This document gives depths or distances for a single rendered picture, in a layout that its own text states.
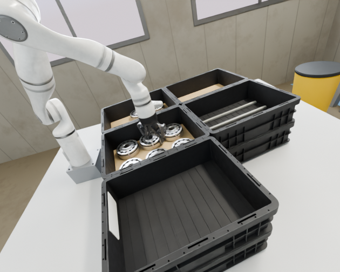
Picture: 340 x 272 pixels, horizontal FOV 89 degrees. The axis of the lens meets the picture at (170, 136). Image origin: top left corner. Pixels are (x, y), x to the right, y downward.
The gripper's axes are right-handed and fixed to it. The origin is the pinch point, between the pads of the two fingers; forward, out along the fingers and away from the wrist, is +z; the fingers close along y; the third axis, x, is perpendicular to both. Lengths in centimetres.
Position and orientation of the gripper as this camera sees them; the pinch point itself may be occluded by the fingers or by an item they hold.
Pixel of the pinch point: (155, 140)
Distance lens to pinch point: 79.4
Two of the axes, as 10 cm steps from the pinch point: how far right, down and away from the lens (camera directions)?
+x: 4.3, -6.2, 6.6
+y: 8.8, 1.0, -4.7
